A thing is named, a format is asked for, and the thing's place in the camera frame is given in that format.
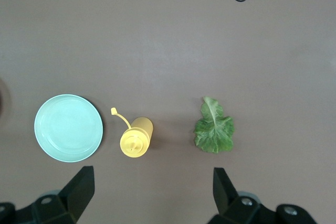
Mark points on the green lettuce leaf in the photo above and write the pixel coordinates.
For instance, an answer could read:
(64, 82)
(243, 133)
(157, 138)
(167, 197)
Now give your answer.
(214, 132)

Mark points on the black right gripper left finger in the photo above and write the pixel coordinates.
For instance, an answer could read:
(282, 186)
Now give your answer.
(78, 195)

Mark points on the pale green round plate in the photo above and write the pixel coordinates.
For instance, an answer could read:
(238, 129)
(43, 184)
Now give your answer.
(68, 128)

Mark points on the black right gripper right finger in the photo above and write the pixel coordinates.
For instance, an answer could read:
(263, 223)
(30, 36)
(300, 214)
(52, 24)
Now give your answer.
(225, 197)

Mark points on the yellow squeeze bottle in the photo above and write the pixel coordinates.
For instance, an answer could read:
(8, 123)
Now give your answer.
(136, 140)

